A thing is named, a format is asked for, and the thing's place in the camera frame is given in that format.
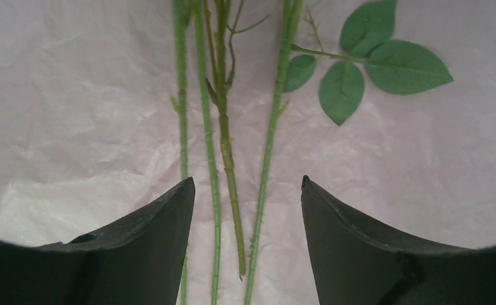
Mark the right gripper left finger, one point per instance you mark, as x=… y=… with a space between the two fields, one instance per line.
x=137 y=259

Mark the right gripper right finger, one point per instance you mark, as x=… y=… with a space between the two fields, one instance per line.
x=357 y=259

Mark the pink purple wrapping paper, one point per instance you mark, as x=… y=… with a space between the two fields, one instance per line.
x=88 y=133

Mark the white pink rose stem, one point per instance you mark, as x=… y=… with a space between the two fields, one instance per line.
x=368 y=52

